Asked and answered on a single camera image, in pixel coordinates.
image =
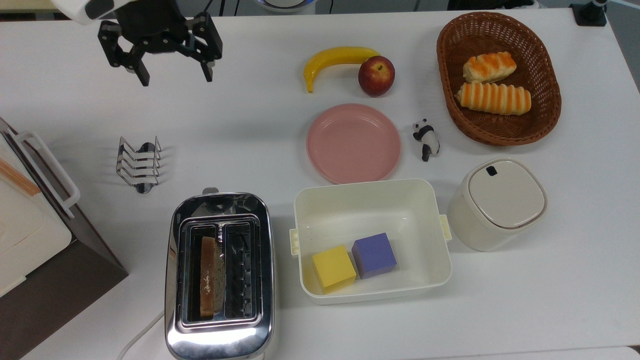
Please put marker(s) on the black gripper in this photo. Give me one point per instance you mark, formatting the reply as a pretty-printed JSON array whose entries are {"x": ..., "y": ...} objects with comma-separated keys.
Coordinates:
[{"x": 150, "y": 25}]

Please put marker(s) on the pink round plate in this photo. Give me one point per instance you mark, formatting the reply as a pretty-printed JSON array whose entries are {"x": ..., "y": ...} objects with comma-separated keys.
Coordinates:
[{"x": 352, "y": 145}]

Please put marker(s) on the brown crusted bread slice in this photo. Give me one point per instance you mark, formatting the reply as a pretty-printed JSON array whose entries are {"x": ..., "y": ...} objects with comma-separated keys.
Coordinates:
[{"x": 207, "y": 280}]

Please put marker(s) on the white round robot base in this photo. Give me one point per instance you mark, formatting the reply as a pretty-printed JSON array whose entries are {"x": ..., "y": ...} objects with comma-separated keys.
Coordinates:
[{"x": 286, "y": 5}]

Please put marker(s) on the chrome and cream toaster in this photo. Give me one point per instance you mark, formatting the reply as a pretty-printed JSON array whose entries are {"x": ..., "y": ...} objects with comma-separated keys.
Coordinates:
[{"x": 220, "y": 340}]

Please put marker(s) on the short orange striped bread roll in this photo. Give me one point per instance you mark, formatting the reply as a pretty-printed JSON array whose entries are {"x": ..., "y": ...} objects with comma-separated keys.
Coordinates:
[{"x": 490, "y": 67}]

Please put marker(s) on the long orange striped bread roll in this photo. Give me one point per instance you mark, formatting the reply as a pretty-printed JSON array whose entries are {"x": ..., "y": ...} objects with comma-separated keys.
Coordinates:
[{"x": 492, "y": 98}]

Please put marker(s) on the yellow banana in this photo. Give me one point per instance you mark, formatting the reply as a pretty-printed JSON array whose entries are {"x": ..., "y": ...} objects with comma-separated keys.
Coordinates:
[{"x": 330, "y": 56}]

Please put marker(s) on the red apple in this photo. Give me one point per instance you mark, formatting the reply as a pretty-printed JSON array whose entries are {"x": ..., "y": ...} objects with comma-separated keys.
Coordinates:
[{"x": 376, "y": 77}]

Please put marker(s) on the cream plastic storage box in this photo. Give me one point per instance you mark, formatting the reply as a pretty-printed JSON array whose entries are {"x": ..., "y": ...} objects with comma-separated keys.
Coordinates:
[{"x": 25, "y": 230}]

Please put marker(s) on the cream rectangular plastic bin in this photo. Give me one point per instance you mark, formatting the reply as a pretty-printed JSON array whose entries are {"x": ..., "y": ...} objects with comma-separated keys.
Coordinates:
[{"x": 370, "y": 210}]

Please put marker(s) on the white appliance on brown box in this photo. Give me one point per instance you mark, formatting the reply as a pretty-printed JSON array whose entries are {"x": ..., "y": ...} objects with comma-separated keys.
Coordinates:
[{"x": 65, "y": 295}]

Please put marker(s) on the yellow foam cube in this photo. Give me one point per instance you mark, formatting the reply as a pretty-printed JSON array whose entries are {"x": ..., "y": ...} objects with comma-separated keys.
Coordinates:
[{"x": 334, "y": 267}]

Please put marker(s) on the small panda figurine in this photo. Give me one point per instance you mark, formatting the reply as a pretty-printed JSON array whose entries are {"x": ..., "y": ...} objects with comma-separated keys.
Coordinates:
[{"x": 427, "y": 140}]

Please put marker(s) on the purple foam cube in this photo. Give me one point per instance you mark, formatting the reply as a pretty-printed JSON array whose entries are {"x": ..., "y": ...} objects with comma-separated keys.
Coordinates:
[{"x": 374, "y": 255}]

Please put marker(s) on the brown wicker basket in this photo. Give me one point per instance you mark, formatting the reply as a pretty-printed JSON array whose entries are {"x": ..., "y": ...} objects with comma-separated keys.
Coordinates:
[{"x": 500, "y": 131}]

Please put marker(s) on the cream lidded trash can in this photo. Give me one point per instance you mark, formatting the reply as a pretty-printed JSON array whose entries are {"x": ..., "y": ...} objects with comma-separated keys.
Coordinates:
[{"x": 505, "y": 195}]

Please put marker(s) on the black table clamp mount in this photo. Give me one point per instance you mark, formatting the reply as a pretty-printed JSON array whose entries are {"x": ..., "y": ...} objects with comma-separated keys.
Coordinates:
[{"x": 590, "y": 15}]

